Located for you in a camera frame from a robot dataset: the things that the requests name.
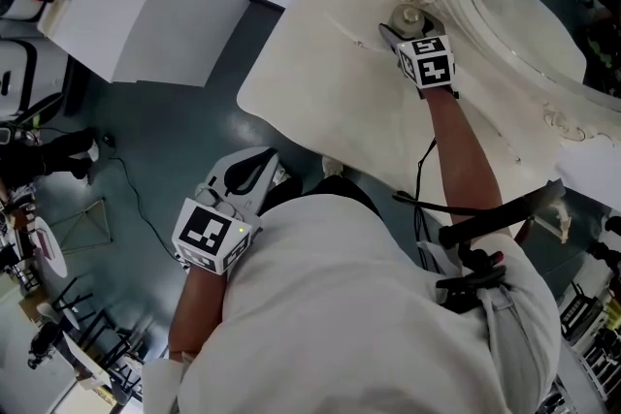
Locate white shelf cabinet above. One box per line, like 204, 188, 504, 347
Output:
0, 0, 212, 88

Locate person's left forearm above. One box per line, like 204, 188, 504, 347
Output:
168, 264, 230, 361

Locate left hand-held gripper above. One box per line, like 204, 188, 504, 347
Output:
172, 145, 287, 276

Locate white and black appliance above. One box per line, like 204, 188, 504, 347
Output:
0, 38, 70, 120

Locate black metal chair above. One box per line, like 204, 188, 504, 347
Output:
559, 283, 604, 344

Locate round white side table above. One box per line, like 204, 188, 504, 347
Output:
27, 197, 115, 279

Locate black chest camera mount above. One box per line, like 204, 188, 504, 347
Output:
391, 181, 568, 315

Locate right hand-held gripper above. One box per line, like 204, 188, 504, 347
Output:
377, 12, 460, 102

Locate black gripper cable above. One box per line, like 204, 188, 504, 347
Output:
413, 138, 439, 269

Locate black floor cable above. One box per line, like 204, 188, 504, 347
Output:
100, 134, 184, 254

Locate person's black trousers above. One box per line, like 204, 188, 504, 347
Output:
264, 174, 385, 220

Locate person's white shoe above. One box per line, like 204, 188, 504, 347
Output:
321, 155, 345, 178

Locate person's right forearm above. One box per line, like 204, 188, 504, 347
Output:
419, 86, 505, 230

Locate cream carved dressing table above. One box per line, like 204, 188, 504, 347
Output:
236, 0, 621, 229

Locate oval cream framed mirror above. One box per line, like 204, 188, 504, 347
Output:
366, 0, 621, 146

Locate person's white shirt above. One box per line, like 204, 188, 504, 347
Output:
142, 193, 565, 414

